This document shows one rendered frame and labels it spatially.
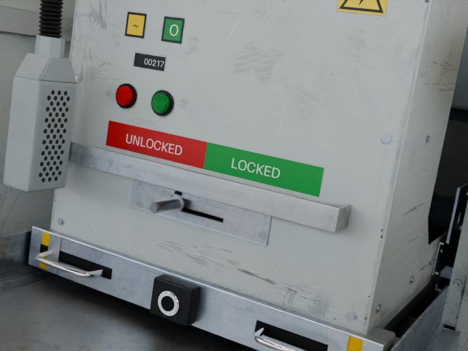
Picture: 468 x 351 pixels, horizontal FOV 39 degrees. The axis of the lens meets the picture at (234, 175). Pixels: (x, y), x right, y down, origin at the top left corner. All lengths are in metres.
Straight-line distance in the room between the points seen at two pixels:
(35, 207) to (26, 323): 0.40
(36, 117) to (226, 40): 0.26
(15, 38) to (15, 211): 0.30
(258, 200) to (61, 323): 0.31
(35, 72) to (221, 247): 0.32
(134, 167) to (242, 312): 0.23
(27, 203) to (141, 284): 0.40
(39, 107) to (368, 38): 0.41
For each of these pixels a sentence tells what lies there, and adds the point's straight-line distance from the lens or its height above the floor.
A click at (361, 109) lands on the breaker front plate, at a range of 0.75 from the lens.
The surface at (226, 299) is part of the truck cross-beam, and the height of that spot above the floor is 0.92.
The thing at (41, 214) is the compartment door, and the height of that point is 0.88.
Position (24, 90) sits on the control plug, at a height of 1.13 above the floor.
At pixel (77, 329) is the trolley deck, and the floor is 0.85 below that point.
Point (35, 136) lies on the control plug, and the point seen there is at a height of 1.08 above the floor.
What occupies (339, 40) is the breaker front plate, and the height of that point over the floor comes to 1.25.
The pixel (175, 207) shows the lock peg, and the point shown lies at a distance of 0.85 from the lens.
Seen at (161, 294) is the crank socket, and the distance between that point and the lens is 0.86.
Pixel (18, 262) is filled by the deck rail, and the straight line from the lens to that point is 1.04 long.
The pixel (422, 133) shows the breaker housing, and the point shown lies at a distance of 0.82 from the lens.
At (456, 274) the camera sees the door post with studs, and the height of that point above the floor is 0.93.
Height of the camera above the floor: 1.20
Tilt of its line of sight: 9 degrees down
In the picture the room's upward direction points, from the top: 9 degrees clockwise
